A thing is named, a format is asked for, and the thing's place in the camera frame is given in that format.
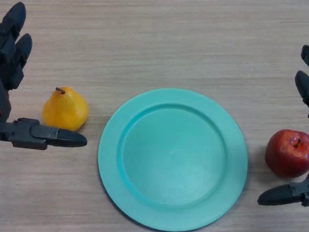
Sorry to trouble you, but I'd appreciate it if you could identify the yellow pear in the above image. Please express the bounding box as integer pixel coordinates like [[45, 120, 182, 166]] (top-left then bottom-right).
[[41, 84, 90, 133]]

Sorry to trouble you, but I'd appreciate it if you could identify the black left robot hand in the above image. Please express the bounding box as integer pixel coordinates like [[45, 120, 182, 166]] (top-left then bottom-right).
[[0, 0, 97, 160]]

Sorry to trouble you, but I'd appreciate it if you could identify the green plate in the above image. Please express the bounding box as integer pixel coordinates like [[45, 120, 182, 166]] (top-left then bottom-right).
[[93, 83, 253, 232]]

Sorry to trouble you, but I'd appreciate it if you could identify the red apple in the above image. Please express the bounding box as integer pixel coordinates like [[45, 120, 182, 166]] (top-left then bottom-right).
[[263, 128, 309, 180]]

